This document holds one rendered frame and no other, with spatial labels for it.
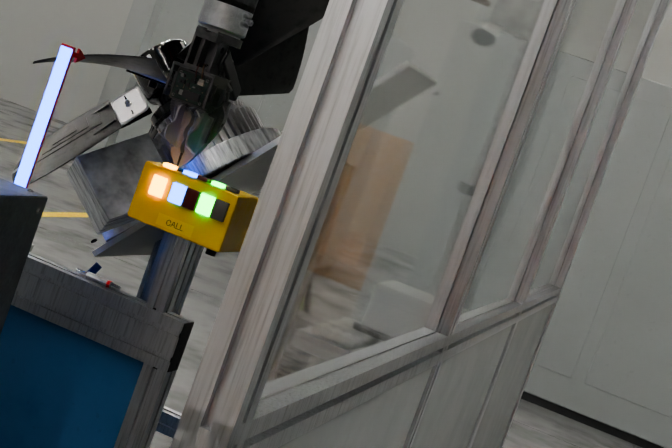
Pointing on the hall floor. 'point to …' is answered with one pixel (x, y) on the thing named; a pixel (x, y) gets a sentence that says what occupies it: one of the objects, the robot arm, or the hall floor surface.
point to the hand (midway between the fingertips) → (182, 159)
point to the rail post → (145, 408)
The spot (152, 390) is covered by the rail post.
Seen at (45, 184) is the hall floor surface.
